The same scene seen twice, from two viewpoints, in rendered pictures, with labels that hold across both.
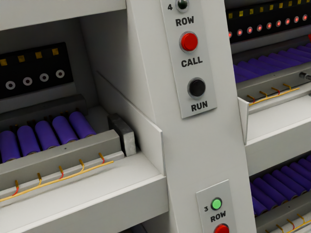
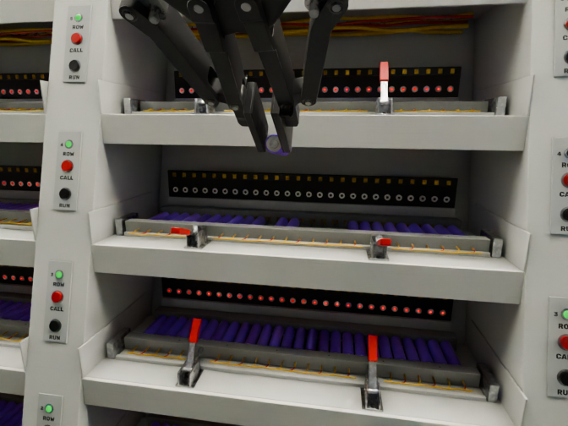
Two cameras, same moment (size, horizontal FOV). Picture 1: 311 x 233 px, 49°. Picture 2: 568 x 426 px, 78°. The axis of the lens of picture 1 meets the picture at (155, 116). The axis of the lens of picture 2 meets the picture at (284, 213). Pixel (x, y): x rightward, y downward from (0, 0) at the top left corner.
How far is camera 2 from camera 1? 26 cm
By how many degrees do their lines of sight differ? 34
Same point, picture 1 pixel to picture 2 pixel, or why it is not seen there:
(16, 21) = (450, 146)
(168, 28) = (554, 167)
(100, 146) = (473, 243)
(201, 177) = (556, 286)
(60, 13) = (477, 145)
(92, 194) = (463, 264)
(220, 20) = not seen: outside the picture
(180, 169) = (539, 271)
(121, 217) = (480, 289)
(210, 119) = not seen: outside the picture
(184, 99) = (555, 220)
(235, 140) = not seen: outside the picture
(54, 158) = (440, 238)
